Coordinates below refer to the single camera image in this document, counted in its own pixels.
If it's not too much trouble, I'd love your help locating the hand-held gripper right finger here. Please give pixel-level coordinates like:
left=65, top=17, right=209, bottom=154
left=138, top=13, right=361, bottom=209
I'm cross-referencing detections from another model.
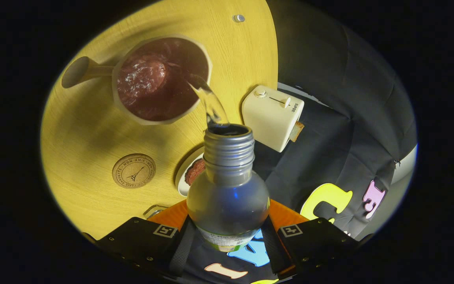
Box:
left=260, top=199, right=373, bottom=275

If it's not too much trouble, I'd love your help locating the brown toast slice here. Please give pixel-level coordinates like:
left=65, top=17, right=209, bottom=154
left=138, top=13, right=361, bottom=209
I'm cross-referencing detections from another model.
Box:
left=289, top=121, right=305, bottom=142

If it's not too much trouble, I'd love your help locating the beige cup with knob handle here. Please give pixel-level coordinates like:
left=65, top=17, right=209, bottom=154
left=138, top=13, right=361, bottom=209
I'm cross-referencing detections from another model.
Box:
left=61, top=35, right=213, bottom=126

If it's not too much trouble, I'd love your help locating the red food piece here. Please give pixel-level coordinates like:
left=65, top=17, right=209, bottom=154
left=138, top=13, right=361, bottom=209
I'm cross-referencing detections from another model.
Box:
left=185, top=159, right=206, bottom=186

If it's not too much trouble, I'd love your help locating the clear juice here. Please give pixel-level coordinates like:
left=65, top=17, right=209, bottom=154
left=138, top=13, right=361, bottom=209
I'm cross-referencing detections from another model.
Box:
left=117, top=53, right=231, bottom=127

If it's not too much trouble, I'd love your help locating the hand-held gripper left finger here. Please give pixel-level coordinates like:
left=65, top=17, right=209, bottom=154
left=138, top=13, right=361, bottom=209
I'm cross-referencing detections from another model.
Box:
left=83, top=199, right=196, bottom=277

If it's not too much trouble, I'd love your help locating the round cork coaster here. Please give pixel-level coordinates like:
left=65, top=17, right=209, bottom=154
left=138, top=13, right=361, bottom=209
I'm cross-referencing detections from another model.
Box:
left=112, top=153, right=156, bottom=189

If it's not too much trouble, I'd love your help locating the small white plate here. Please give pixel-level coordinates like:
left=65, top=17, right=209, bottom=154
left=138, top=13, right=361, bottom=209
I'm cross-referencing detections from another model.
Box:
left=175, top=152, right=206, bottom=197

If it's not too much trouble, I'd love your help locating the wooden table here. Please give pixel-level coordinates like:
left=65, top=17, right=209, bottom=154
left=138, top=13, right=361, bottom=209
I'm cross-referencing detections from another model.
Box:
left=40, top=0, right=279, bottom=241

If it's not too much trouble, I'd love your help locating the white toaster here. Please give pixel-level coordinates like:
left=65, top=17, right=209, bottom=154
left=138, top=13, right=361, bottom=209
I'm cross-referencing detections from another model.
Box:
left=242, top=85, right=305, bottom=153

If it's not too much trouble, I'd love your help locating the metal wire basket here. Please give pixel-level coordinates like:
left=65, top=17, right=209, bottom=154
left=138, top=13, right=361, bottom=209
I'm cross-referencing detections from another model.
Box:
left=143, top=204, right=168, bottom=219

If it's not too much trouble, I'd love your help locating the silver metal bottle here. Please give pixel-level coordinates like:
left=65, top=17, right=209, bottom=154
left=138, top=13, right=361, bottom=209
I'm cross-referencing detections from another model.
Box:
left=186, top=123, right=271, bottom=253

